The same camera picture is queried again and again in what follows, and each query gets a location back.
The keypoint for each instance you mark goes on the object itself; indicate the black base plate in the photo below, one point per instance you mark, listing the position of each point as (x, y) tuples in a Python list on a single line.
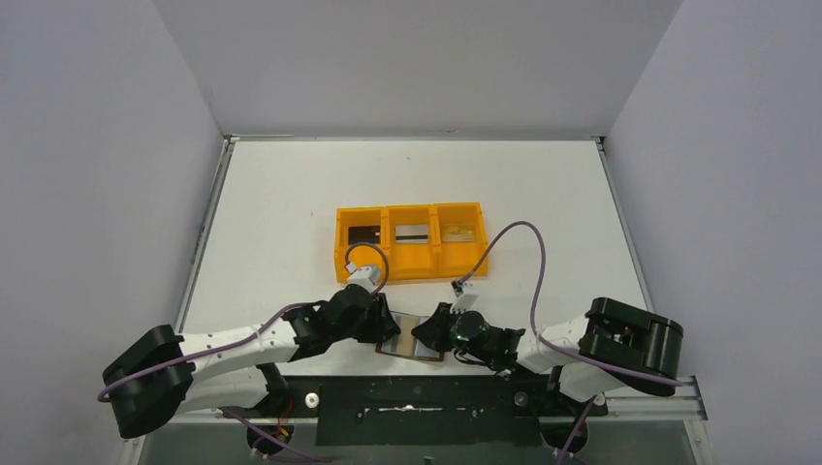
[(421, 410)]

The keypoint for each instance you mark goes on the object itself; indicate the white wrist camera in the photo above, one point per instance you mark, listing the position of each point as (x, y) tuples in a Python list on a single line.
[(366, 276), (465, 296)]

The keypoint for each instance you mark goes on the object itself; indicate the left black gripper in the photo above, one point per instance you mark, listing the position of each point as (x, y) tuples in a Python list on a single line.
[(373, 313)]

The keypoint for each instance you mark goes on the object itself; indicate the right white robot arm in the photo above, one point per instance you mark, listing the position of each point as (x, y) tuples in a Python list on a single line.
[(612, 345)]

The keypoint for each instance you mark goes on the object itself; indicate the black VIP card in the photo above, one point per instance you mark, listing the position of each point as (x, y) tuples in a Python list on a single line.
[(364, 234)]

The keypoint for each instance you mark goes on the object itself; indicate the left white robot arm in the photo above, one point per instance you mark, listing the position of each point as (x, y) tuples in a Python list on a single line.
[(165, 373)]

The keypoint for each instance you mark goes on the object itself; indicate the brown leather card holder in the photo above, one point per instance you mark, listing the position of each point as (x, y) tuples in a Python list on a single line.
[(423, 353)]

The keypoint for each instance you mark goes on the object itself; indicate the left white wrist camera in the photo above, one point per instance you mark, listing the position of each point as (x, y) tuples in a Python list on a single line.
[(366, 276)]

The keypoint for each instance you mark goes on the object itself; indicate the middle yellow bin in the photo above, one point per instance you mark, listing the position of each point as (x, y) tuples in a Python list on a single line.
[(410, 262)]

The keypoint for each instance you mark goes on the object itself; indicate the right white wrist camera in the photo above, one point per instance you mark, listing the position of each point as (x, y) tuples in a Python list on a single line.
[(465, 296)]

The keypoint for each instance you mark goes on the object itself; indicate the white magnetic stripe card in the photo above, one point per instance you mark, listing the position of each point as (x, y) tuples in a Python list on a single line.
[(412, 234)]

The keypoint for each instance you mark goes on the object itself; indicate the left yellow bin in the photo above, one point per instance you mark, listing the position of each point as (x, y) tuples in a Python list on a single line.
[(355, 225)]

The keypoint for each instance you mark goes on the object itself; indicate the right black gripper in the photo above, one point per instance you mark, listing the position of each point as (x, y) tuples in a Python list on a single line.
[(443, 319)]

